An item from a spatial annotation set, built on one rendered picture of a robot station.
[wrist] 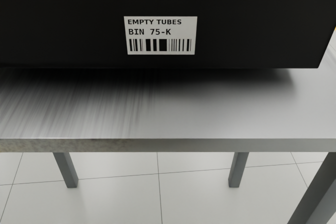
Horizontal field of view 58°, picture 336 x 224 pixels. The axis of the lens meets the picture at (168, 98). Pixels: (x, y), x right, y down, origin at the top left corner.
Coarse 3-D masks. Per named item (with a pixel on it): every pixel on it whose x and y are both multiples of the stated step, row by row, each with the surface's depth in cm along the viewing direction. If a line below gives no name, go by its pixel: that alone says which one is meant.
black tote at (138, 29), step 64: (0, 0) 38; (64, 0) 38; (128, 0) 38; (192, 0) 38; (256, 0) 38; (320, 0) 38; (0, 64) 45; (64, 64) 45; (128, 64) 45; (192, 64) 45; (256, 64) 45
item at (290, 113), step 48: (0, 96) 45; (48, 96) 45; (96, 96) 45; (144, 96) 45; (192, 96) 45; (240, 96) 45; (288, 96) 45; (0, 144) 40; (48, 144) 40; (96, 144) 40; (144, 144) 40; (192, 144) 40; (240, 144) 40; (288, 144) 40
